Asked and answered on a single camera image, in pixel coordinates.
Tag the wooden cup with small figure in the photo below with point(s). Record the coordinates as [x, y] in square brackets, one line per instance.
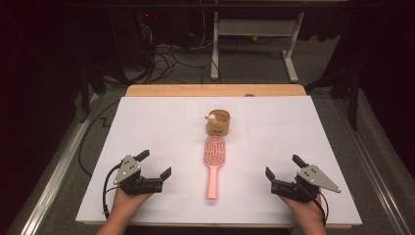
[218, 130]

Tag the person's right hand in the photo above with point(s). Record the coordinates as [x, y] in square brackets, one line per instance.
[310, 212]

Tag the small yellow ball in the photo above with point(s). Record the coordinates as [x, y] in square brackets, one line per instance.
[254, 38]

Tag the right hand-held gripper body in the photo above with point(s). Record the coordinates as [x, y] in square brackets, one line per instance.
[314, 178]

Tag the pink hairbrush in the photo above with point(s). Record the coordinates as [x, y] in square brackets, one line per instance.
[212, 182]

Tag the person's left hand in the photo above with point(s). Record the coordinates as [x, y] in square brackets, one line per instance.
[125, 204]

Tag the black stand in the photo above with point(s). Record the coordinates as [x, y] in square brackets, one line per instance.
[85, 98]
[354, 104]

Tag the white metal desk frame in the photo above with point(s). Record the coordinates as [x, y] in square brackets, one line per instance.
[254, 27]

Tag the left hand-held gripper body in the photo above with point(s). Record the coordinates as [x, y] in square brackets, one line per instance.
[127, 170]

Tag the wooden table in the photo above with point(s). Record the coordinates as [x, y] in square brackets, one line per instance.
[215, 90]

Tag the aluminium rail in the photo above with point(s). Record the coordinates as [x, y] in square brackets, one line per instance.
[375, 182]
[49, 189]

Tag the black computer tower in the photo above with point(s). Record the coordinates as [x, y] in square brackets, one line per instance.
[130, 39]

